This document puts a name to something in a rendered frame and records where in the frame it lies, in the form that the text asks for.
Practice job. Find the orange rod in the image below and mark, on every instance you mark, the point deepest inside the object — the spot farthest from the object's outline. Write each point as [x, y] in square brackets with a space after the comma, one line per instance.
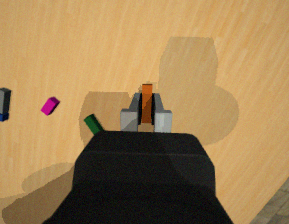
[146, 102]

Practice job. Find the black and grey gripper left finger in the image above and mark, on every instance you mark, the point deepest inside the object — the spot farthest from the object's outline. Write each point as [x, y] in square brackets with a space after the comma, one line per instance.
[130, 118]

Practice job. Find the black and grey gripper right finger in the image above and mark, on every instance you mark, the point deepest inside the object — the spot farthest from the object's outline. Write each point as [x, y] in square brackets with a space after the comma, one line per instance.
[160, 118]

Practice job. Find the small magenta block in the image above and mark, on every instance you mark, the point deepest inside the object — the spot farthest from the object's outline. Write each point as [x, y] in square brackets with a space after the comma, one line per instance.
[50, 105]

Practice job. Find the small blue cube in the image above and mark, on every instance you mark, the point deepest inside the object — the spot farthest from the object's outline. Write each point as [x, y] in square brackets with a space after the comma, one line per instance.
[4, 117]

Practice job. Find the green rod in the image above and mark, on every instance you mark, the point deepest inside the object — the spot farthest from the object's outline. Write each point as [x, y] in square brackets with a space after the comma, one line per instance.
[93, 124]

